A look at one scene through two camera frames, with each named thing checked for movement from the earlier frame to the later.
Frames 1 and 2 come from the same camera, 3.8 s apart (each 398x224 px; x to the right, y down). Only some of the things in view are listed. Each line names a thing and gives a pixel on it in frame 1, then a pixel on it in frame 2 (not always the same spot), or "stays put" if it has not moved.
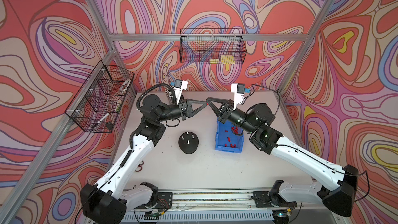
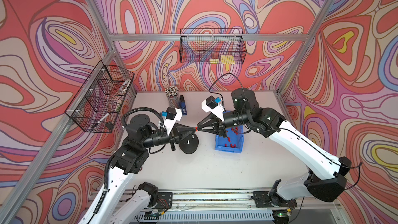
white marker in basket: [101, 120] stays put
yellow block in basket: [227, 59] stays put
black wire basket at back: [226, 46] stays put
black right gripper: [227, 107] -> [215, 121]
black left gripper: [185, 109] -> [180, 131]
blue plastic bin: [229, 137] stays put
